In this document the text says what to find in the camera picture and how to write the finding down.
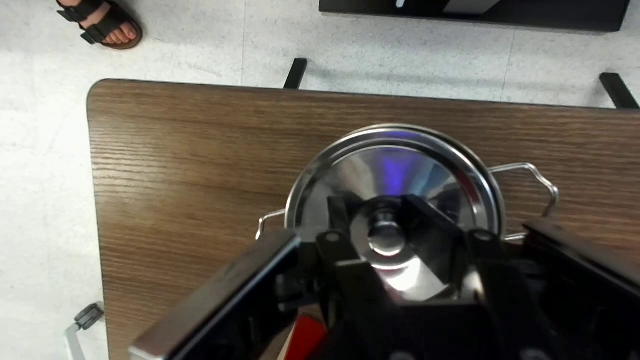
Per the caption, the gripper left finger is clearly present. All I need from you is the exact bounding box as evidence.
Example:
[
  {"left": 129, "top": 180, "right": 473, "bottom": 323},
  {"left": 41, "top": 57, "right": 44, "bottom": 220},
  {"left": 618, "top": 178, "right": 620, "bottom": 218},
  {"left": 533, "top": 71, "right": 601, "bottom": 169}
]
[{"left": 129, "top": 195, "right": 396, "bottom": 360}]

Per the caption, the silver pot with wire handles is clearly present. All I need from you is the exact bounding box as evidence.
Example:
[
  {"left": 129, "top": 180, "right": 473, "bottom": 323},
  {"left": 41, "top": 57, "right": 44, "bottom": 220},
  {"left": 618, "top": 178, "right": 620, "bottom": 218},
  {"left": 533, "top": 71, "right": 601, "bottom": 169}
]
[{"left": 256, "top": 162, "right": 559, "bottom": 242}]

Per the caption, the person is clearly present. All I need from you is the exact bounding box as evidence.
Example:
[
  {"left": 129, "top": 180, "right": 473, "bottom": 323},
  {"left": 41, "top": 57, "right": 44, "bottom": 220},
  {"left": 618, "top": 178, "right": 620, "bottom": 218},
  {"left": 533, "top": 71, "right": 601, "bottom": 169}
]
[{"left": 56, "top": 0, "right": 144, "bottom": 50}]

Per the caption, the silver pot lid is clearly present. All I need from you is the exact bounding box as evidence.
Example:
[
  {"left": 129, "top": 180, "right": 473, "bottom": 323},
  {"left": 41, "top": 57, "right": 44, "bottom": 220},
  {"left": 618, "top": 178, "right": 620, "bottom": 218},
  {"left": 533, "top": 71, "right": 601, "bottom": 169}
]
[{"left": 284, "top": 123, "right": 506, "bottom": 302}]

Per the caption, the red object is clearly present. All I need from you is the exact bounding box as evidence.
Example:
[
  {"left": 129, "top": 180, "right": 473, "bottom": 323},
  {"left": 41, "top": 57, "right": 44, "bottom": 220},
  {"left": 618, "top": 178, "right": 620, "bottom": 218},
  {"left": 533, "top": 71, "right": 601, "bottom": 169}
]
[{"left": 284, "top": 314, "right": 329, "bottom": 360}]

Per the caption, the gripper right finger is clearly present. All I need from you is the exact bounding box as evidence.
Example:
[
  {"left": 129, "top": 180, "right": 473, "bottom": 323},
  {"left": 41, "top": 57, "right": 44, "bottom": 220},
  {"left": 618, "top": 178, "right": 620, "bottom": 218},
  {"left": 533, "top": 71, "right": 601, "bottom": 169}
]
[{"left": 400, "top": 195, "right": 640, "bottom": 360}]

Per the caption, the black flat base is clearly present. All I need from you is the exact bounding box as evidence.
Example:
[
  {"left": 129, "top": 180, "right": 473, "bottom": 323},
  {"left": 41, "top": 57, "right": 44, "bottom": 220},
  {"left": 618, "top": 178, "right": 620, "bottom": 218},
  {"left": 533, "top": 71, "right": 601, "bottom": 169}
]
[{"left": 319, "top": 0, "right": 632, "bottom": 34}]

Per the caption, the grey leg with caster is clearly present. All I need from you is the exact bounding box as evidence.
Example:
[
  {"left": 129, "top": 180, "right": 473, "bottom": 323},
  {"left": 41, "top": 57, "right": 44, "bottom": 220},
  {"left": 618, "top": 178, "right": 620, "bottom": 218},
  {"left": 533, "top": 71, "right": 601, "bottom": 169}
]
[{"left": 64, "top": 302, "right": 106, "bottom": 360}]

